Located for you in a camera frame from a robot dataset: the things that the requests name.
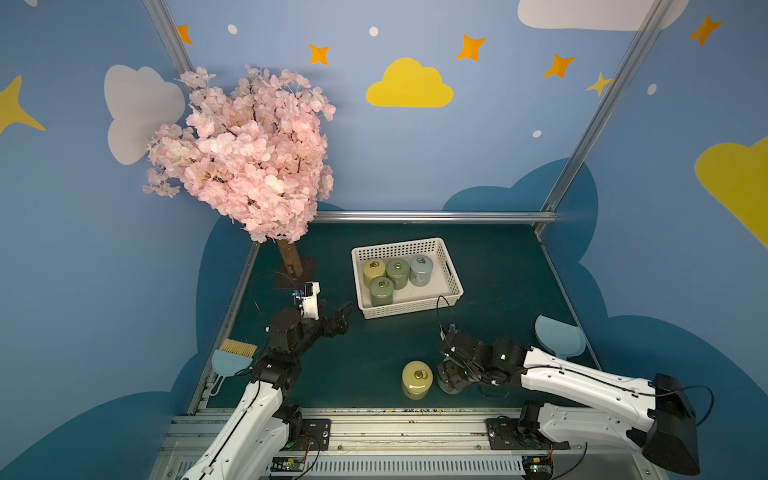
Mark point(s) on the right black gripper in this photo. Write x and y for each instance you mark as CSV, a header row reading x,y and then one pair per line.
x,y
459,362

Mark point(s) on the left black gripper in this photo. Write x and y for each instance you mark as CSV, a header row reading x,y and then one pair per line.
x,y
327,320

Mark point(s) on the yellow canister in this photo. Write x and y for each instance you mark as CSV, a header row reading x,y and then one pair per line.
x,y
416,380

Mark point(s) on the green canister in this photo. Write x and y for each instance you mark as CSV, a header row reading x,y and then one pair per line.
x,y
398,271
381,290

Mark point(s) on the light blue canister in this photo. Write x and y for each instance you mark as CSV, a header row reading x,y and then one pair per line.
x,y
421,267

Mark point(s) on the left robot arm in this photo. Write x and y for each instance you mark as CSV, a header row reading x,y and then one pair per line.
x,y
262,424

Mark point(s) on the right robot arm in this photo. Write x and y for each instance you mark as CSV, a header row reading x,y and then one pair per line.
x,y
653,417

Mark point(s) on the yellow-green canister back left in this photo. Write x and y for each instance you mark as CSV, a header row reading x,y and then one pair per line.
x,y
373,269

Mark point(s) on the white perforated plastic basket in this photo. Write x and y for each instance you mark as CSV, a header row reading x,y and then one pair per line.
x,y
444,288

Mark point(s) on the light blue dustpan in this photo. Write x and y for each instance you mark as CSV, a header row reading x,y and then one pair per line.
x,y
562,340

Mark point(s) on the light blue hand brush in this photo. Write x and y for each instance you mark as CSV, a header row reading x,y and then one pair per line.
x,y
231,357

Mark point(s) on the right controller board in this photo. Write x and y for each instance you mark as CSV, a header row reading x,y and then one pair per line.
x,y
537,468

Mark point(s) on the controller board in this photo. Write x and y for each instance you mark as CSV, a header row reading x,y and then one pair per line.
x,y
287,465
537,468

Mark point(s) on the left controller board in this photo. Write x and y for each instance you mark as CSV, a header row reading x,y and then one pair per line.
x,y
287,465

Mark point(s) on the pink cherry blossom tree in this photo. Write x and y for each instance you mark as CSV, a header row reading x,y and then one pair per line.
x,y
256,155

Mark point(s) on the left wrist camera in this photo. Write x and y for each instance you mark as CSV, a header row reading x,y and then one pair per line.
x,y
306,300

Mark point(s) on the dark metal tree base plate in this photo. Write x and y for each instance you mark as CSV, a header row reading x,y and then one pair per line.
x,y
284,280

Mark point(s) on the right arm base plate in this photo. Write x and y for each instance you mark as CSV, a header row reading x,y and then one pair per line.
x,y
504,433

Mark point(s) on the aluminium back frame bar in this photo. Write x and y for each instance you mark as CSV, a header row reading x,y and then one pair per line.
x,y
442,217

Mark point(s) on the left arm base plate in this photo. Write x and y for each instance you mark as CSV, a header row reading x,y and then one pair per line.
x,y
313,434

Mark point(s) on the aluminium front rail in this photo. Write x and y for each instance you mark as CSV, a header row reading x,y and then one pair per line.
x,y
445,444

